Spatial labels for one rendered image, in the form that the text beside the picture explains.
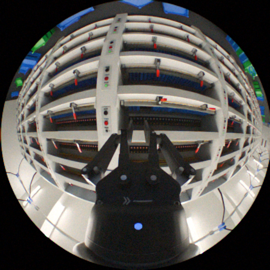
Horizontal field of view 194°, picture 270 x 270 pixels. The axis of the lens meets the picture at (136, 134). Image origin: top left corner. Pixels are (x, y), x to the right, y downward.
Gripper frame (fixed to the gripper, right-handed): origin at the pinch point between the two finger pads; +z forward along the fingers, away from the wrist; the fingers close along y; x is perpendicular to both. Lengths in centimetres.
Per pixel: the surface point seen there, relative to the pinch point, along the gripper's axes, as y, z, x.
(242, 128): 122, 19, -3
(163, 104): 12.0, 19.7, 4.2
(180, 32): 31, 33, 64
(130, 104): -3.7, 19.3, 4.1
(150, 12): 12, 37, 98
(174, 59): 17.2, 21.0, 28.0
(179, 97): 17.6, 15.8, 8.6
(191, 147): 43, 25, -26
